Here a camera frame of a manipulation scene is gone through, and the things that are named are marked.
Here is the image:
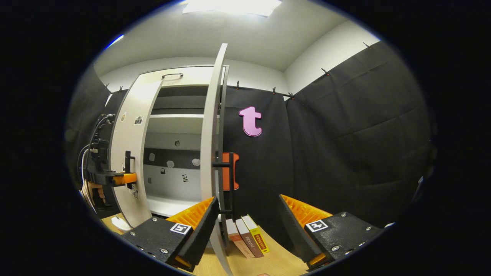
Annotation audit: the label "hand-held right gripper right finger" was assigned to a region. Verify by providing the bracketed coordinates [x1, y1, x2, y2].
[279, 194, 384, 273]

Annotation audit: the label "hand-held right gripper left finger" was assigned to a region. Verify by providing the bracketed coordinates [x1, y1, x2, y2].
[122, 196, 220, 273]

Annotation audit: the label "beige cabinet door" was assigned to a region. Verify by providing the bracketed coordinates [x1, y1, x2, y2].
[199, 43, 235, 276]
[109, 72, 165, 228]

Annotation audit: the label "beige double-door shoe cabinet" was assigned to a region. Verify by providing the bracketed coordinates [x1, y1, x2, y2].
[138, 64, 231, 219]

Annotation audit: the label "white cabinet shelf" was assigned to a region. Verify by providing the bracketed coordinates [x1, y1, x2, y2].
[148, 114, 221, 135]

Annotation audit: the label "white and brown box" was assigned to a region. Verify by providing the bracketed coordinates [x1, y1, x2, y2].
[226, 218, 254, 258]

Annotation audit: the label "white lidded bowl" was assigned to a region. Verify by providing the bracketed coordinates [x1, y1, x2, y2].
[110, 216, 132, 232]

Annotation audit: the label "black backdrop cloth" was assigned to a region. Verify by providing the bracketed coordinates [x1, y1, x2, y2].
[65, 40, 432, 246]

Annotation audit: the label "long ceiling light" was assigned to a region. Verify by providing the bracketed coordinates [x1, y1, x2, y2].
[105, 34, 124, 49]

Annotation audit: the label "wide ceiling light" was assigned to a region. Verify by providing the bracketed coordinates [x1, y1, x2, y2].
[182, 0, 282, 18]

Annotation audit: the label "white cable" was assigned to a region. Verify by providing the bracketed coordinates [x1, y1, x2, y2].
[78, 145, 98, 214]

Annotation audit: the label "black cable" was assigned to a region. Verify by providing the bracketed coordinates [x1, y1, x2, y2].
[89, 113, 116, 148]

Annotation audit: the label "beige cabinet panel with handle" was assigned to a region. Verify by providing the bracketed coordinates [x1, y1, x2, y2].
[142, 66, 227, 88]

